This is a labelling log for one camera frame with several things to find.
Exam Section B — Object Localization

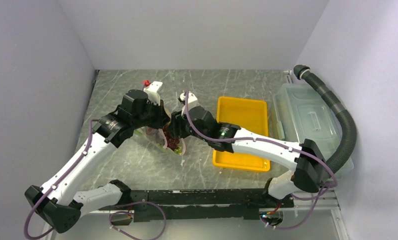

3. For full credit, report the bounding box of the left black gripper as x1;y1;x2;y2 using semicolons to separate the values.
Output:
132;97;171;130

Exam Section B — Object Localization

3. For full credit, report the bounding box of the dark red grape bunch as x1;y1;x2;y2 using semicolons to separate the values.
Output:
162;127;180;152

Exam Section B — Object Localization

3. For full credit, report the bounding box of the celery stalk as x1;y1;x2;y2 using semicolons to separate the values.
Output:
134;128;186;156

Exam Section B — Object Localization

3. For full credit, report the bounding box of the yellow plastic tray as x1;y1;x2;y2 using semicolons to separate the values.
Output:
212;96;272;173

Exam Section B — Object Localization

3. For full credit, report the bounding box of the clear zip top bag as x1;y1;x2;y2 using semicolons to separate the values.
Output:
134;104;187;156

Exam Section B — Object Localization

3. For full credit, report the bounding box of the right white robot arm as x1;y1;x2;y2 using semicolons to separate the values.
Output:
166;106;325;208

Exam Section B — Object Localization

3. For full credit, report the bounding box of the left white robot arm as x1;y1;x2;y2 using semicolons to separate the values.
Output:
23;86;170;240

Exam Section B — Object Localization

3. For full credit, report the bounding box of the clear plastic storage box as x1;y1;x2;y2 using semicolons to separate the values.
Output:
270;83;342;160

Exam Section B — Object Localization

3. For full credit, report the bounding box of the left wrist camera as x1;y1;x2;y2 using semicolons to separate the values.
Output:
142;79;164;105

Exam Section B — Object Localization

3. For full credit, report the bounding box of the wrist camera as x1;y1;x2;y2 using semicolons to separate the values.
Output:
142;79;164;105
178;91;198;110

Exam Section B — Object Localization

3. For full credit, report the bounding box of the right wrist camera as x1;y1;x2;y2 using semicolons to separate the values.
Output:
178;91;198;110

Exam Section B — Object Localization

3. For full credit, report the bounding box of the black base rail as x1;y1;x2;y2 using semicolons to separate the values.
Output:
130;188;294;223

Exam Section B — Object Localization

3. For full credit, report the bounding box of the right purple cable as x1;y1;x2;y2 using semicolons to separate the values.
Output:
183;91;338;231

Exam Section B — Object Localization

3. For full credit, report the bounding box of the purple cable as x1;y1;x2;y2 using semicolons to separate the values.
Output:
23;119;167;240
183;91;338;231

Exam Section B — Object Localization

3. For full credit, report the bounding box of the black corrugated hose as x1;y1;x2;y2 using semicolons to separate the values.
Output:
293;64;358;175

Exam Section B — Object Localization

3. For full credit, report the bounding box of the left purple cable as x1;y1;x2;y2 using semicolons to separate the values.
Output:
23;119;167;240

